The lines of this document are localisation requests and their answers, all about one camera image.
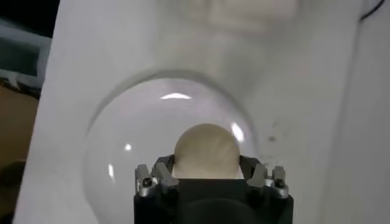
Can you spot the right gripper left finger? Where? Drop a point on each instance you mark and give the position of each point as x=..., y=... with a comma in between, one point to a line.
x=158, y=178

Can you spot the white round plate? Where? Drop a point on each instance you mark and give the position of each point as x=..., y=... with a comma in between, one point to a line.
x=137, y=121

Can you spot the white steamed baozi bun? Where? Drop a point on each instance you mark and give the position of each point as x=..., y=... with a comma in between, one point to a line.
x=207, y=149

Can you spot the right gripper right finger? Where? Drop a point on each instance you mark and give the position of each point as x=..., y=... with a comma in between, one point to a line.
x=263, y=179

